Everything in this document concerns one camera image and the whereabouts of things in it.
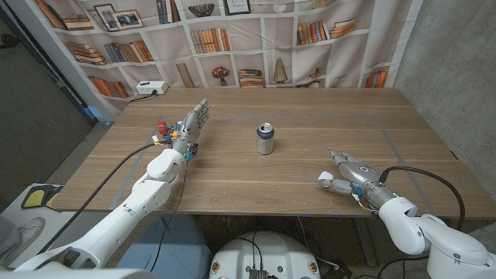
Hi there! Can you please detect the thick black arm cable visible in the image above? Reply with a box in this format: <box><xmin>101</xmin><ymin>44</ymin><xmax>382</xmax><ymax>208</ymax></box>
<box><xmin>37</xmin><ymin>142</ymin><xmax>172</xmax><ymax>255</ymax></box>
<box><xmin>378</xmin><ymin>165</ymin><xmax>466</xmax><ymax>232</ymax></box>

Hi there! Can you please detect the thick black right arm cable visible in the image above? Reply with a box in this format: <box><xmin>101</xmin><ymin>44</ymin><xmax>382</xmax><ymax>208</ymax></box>
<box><xmin>378</xmin><ymin>165</ymin><xmax>466</xmax><ymax>232</ymax></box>

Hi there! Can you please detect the silver drink can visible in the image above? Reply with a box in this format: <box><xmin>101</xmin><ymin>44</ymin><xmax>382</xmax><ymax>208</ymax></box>
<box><xmin>256</xmin><ymin>122</ymin><xmax>276</xmax><ymax>156</ymax></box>

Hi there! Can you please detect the white airpods case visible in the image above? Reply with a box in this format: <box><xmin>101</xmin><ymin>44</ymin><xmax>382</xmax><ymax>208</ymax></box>
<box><xmin>316</xmin><ymin>170</ymin><xmax>336</xmax><ymax>189</ymax></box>

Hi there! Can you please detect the white power strip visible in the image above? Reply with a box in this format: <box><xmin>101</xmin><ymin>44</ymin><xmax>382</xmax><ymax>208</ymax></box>
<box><xmin>136</xmin><ymin>80</ymin><xmax>169</xmax><ymax>96</ymax></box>

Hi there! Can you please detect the grey trouser leg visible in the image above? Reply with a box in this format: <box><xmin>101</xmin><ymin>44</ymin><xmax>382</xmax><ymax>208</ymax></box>
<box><xmin>0</xmin><ymin>215</ymin><xmax>20</xmax><ymax>268</ymax></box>

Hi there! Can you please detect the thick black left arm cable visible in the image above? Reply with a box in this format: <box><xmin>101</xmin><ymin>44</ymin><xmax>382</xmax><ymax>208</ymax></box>
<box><xmin>37</xmin><ymin>142</ymin><xmax>172</xmax><ymax>255</ymax></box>

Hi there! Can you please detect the yellow and black floor sign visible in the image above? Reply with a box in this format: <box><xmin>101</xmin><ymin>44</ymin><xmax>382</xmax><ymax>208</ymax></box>
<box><xmin>20</xmin><ymin>184</ymin><xmax>64</xmax><ymax>211</ymax></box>

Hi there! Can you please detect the printed bookshelf fabric backdrop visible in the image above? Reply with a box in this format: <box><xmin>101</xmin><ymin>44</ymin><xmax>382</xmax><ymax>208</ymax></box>
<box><xmin>33</xmin><ymin>0</ymin><xmax>424</xmax><ymax>114</ymax></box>

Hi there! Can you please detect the black power strip cable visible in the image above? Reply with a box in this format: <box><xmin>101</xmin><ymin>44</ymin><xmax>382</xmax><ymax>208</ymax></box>
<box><xmin>128</xmin><ymin>89</ymin><xmax>158</xmax><ymax>104</ymax></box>

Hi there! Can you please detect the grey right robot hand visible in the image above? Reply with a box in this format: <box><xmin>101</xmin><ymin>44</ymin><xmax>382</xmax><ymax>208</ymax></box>
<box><xmin>327</xmin><ymin>150</ymin><xmax>397</xmax><ymax>211</ymax></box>

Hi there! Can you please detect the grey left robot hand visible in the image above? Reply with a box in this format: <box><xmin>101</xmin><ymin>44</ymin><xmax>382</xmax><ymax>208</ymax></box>
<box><xmin>170</xmin><ymin>98</ymin><xmax>212</xmax><ymax>157</ymax></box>

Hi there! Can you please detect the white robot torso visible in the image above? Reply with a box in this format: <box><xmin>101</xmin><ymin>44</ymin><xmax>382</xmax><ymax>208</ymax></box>
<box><xmin>208</xmin><ymin>231</ymin><xmax>322</xmax><ymax>279</ymax></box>

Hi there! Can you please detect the white sneaker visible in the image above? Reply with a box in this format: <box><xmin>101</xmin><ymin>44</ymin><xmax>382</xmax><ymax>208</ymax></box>
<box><xmin>9</xmin><ymin>216</ymin><xmax>47</xmax><ymax>255</ymax></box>

